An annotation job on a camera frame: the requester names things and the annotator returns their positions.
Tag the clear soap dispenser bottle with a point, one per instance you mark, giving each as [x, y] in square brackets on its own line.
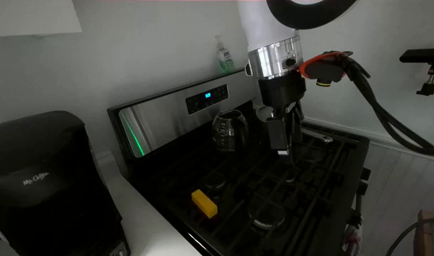
[224, 58]

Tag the brown wooden board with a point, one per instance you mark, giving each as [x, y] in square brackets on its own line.
[425, 235]

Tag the small round stove burner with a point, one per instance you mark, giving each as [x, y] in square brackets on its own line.
[214, 181]

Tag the large round stove burner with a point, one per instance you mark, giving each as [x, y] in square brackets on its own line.
[267, 215]

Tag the white wall cabinet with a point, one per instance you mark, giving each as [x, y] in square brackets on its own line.
[32, 16]

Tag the black stove control display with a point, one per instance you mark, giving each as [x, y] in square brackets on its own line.
[207, 99]

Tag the yellow rectangular block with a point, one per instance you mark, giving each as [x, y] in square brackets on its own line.
[204, 204]

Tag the black wrist camera orange mount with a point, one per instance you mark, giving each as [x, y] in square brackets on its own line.
[327, 70]

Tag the black stainless gas stove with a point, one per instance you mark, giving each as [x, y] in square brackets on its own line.
[254, 190]

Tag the glass coffee carafe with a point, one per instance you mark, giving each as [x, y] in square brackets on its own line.
[230, 130]

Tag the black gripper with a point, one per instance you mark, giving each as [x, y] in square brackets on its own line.
[281, 93]

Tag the black camera on mount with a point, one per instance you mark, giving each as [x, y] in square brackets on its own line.
[428, 59]

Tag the black coffee maker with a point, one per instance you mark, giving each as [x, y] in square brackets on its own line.
[46, 190]

